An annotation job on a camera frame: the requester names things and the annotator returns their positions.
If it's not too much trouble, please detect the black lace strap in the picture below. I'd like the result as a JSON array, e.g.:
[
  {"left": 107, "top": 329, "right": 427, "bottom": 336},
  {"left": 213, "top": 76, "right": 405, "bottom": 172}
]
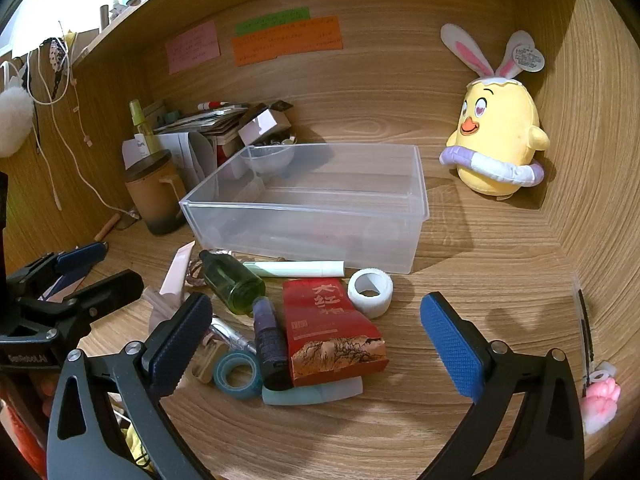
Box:
[{"left": 48, "top": 37, "right": 71, "bottom": 103}]

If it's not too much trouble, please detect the white charging cable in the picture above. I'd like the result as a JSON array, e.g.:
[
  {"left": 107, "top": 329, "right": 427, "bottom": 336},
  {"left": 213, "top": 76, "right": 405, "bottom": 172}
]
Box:
[{"left": 22, "top": 35, "right": 142, "bottom": 222}]

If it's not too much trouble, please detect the small white open carton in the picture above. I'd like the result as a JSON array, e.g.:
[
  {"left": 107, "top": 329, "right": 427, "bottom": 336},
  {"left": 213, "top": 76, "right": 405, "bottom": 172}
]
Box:
[{"left": 238, "top": 102, "right": 294, "bottom": 147}]

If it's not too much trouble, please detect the dark purple bottle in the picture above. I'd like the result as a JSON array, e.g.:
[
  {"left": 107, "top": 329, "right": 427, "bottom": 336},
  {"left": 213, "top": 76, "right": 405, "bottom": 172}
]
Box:
[{"left": 251, "top": 296, "right": 293, "bottom": 392}]

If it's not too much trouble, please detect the yellow chick plush toy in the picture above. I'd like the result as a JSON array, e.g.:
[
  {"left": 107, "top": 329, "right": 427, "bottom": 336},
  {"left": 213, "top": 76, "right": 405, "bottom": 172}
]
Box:
[{"left": 439, "top": 23, "right": 551, "bottom": 201}]

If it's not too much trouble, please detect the pink paw keychain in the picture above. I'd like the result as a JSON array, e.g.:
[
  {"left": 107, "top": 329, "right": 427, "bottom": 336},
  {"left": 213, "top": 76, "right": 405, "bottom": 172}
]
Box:
[{"left": 580, "top": 360, "right": 622, "bottom": 435}]

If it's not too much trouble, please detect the stack of papers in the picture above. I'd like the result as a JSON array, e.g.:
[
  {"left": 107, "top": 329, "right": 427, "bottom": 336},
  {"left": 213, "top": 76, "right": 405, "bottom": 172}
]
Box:
[{"left": 150, "top": 105, "right": 251, "bottom": 143}]

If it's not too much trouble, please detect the person's left forearm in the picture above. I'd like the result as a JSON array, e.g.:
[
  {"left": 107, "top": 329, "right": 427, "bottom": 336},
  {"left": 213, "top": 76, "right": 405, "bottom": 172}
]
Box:
[{"left": 0, "top": 400, "right": 48, "bottom": 466}]

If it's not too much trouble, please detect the pale pink tube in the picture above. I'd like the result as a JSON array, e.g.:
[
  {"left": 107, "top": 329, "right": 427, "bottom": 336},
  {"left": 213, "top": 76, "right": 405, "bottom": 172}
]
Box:
[{"left": 159, "top": 240, "right": 197, "bottom": 306}]

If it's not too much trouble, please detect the person's left hand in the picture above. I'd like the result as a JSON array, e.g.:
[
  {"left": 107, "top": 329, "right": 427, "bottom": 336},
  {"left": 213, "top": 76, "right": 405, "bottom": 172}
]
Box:
[{"left": 35, "top": 371, "right": 63, "bottom": 413}]

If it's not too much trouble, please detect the white bowl with items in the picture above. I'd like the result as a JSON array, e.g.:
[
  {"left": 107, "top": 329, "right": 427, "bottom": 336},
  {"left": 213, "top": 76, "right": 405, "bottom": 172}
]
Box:
[{"left": 240, "top": 142, "right": 296, "bottom": 178}]

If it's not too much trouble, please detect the small red box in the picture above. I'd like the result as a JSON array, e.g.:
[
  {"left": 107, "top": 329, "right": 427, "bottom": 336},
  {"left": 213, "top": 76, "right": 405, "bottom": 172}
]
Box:
[{"left": 214, "top": 136, "right": 242, "bottom": 168}]

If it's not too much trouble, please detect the clear plastic wrapper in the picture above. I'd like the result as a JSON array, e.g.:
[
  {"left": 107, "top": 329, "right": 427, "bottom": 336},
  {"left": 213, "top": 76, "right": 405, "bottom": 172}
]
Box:
[{"left": 145, "top": 287, "right": 186, "bottom": 333}]

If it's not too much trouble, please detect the pale green pen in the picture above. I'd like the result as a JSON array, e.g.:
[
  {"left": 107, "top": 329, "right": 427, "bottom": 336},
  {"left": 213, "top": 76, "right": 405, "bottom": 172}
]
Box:
[{"left": 242, "top": 260, "right": 346, "bottom": 279}]

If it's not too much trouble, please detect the mint green case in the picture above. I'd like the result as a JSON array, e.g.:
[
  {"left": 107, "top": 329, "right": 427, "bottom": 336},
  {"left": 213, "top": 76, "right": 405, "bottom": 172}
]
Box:
[{"left": 262, "top": 376, "right": 364, "bottom": 406}]

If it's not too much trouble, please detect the wooden handle tool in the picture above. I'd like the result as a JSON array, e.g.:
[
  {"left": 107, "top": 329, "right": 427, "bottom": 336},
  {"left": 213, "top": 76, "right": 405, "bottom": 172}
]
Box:
[{"left": 95, "top": 212, "right": 123, "bottom": 243}]

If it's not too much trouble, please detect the teal tape roll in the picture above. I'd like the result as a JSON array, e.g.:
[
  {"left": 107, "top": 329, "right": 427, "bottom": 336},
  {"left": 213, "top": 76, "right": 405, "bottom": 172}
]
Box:
[{"left": 213, "top": 350, "right": 263, "bottom": 401}]

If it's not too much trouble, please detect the white tape roll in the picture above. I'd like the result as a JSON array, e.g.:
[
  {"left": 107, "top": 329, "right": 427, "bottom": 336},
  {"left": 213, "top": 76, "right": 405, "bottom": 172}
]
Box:
[{"left": 347, "top": 268, "right": 394, "bottom": 318}]

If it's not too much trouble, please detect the pink sticky note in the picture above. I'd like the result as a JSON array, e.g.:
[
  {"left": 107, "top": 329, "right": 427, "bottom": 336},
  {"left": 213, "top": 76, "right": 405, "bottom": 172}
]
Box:
[{"left": 165, "top": 21, "right": 222, "bottom": 75}]

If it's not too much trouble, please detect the white cardboard package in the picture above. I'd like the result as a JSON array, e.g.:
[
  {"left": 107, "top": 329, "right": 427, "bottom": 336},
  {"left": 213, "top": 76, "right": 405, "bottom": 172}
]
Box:
[{"left": 122, "top": 132, "right": 218, "bottom": 191}]

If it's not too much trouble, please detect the green glass bottle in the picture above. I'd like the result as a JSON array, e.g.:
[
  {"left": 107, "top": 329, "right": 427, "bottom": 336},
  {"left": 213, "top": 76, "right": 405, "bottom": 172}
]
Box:
[{"left": 198, "top": 249, "right": 267, "bottom": 316}]

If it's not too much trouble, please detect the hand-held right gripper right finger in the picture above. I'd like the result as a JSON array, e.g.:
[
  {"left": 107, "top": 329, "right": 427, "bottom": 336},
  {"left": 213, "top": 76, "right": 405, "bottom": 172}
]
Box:
[{"left": 417, "top": 291, "right": 586, "bottom": 480}]

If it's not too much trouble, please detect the yellow-green spray bottle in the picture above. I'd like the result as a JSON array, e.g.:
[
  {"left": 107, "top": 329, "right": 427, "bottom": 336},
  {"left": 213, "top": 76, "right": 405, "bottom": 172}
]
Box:
[{"left": 129, "top": 99, "right": 160, "bottom": 158}]

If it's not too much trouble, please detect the brown mug with lid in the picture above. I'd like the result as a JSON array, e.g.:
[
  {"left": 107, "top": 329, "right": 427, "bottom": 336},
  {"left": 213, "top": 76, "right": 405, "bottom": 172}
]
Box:
[{"left": 124, "top": 152, "right": 188, "bottom": 236}]

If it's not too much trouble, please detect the red printed packet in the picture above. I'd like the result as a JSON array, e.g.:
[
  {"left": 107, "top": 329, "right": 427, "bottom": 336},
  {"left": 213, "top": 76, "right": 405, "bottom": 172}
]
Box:
[{"left": 281, "top": 278, "right": 390, "bottom": 388}]

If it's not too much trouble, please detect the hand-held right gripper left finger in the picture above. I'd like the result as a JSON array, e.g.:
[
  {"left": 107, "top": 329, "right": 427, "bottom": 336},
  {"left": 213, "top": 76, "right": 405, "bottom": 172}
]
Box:
[{"left": 46, "top": 292, "right": 216, "bottom": 480}]

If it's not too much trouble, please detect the orange sticky note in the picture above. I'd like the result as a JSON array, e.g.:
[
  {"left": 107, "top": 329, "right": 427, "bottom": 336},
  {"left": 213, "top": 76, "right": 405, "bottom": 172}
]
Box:
[{"left": 231, "top": 16, "right": 344, "bottom": 67}]

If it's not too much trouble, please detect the clear plastic storage box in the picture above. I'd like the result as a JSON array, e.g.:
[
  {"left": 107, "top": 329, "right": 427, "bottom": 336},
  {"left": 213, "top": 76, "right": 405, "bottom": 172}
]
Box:
[{"left": 179, "top": 143, "right": 431, "bottom": 275}]

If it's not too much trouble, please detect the white fluffy pompom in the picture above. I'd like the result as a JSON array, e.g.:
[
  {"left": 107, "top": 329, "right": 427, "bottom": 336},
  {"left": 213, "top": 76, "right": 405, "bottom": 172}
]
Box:
[{"left": 0, "top": 85, "right": 36, "bottom": 158}]

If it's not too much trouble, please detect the green sticky note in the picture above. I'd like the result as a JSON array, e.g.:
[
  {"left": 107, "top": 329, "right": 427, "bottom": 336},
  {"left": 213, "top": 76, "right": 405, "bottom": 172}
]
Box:
[{"left": 235, "top": 6, "right": 311, "bottom": 37}]

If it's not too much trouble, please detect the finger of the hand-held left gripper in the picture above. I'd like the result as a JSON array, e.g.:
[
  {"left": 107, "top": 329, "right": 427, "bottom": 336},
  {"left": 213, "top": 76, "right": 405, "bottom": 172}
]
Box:
[
  {"left": 7, "top": 241, "right": 108, "bottom": 294},
  {"left": 60, "top": 269, "right": 145, "bottom": 331}
]

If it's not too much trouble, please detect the small wooden block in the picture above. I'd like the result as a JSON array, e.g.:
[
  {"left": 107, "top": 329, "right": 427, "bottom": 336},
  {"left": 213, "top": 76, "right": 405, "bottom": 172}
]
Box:
[{"left": 191, "top": 345, "right": 224, "bottom": 385}]

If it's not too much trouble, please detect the yellow cloth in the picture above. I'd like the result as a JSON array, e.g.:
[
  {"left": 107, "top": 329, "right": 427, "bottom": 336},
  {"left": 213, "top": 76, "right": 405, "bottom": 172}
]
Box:
[{"left": 117, "top": 410, "right": 151, "bottom": 471}]

